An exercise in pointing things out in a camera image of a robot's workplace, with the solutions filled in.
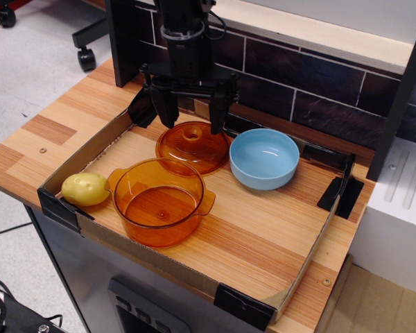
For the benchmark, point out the black office chair base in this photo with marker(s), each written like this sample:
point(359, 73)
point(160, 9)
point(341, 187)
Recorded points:
point(85, 36)

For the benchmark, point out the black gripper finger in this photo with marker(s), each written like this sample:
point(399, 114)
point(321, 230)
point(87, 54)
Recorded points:
point(218, 108)
point(166, 106)

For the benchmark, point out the black left shelf post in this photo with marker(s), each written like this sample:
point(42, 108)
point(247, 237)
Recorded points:
point(123, 32)

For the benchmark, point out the black caster wheel top left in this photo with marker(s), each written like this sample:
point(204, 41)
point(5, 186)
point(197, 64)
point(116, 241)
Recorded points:
point(7, 14)

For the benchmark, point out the yellow toy potato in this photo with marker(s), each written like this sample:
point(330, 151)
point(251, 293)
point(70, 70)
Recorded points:
point(85, 189)

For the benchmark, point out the orange transparent pot lid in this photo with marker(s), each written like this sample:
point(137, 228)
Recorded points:
point(192, 142)

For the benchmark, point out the black right shelf post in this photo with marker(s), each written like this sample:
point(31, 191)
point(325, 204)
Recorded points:
point(396, 114)

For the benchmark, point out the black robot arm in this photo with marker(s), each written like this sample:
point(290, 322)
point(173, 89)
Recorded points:
point(185, 14)

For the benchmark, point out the white toy sink unit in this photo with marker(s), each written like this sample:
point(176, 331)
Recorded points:
point(385, 242)

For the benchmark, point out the black shelf post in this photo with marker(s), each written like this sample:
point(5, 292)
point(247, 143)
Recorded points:
point(123, 32)
point(396, 114)

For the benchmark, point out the orange transparent pot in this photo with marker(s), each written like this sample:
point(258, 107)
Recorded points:
point(160, 200)

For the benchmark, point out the grey toy oven front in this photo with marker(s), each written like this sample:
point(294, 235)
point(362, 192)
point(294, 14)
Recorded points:
point(138, 314)

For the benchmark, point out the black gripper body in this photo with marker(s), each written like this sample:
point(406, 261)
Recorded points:
point(189, 70)

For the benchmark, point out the cardboard fence with black tape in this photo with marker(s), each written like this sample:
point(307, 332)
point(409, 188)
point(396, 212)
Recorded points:
point(256, 253)

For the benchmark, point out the light blue bowl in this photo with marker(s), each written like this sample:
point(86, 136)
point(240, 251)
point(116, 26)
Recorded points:
point(263, 159)

